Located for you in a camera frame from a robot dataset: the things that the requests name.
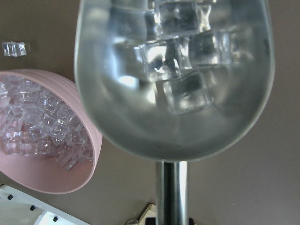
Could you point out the clear ice cubes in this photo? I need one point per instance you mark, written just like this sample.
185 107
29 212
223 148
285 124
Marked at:
34 121

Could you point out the pink bowl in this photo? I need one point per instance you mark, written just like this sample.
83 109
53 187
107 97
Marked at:
41 172

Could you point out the bamboo cutting board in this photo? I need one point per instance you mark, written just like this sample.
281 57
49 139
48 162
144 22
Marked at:
149 211

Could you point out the silver metal ice scoop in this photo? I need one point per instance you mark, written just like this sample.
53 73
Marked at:
139 120

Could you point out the stray clear ice cube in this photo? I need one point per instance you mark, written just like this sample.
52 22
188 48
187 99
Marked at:
14 49

